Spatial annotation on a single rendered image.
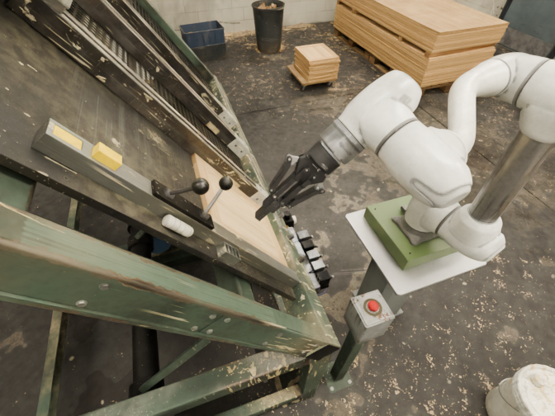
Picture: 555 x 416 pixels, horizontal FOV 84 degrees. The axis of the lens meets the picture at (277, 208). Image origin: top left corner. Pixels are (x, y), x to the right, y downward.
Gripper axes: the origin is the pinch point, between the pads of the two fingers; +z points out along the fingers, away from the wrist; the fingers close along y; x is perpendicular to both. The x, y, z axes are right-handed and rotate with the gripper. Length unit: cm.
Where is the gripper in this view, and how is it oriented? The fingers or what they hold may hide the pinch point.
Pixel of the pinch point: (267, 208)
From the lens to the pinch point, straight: 75.3
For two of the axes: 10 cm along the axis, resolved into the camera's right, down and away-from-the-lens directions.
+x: -0.4, -4.9, 8.7
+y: 7.0, 6.1, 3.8
